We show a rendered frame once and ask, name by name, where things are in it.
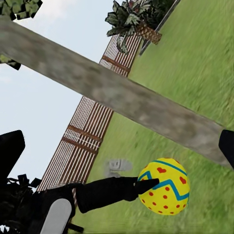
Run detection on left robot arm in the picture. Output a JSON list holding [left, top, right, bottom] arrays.
[[26, 158, 159, 234]]

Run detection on easter egg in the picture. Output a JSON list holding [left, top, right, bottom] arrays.
[[137, 157, 190, 215]]

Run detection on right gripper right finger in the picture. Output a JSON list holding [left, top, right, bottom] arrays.
[[218, 130, 234, 167]]

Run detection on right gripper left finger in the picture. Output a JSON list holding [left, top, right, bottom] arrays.
[[0, 130, 25, 188]]

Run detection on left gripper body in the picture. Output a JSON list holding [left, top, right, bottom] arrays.
[[94, 177, 136, 208]]

